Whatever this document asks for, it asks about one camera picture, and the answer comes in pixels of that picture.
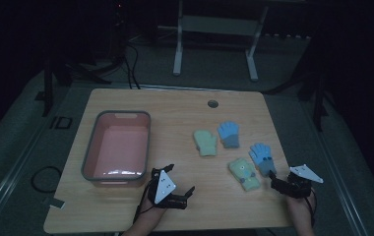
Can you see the grey tape piece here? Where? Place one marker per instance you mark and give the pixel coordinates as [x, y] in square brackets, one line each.
[54, 202]

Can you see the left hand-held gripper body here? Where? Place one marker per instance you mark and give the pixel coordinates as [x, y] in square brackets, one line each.
[164, 188]

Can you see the green mitten with print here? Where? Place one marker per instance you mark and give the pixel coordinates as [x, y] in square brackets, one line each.
[244, 173]

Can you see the plain green mitten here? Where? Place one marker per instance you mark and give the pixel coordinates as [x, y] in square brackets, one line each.
[205, 141]

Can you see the white metal stand frame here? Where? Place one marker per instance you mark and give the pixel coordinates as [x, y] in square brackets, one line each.
[218, 25]

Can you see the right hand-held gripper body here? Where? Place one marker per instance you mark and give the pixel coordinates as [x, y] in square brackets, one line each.
[301, 183]

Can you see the black floor bracket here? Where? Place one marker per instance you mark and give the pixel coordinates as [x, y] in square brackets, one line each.
[60, 122]

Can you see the pink basin with grey rim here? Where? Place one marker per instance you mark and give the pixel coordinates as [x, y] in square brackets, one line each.
[117, 147]

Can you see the plain blue glove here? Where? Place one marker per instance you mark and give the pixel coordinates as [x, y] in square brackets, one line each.
[229, 134]

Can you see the person's right hand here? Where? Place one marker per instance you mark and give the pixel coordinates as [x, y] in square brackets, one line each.
[301, 206]

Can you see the blue glove with print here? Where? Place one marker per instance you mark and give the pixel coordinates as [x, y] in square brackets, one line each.
[262, 157]

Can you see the person's left hand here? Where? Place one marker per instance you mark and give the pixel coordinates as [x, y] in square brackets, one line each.
[151, 209]

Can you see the black tripod stand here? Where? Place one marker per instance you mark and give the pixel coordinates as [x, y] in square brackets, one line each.
[319, 98]
[48, 88]

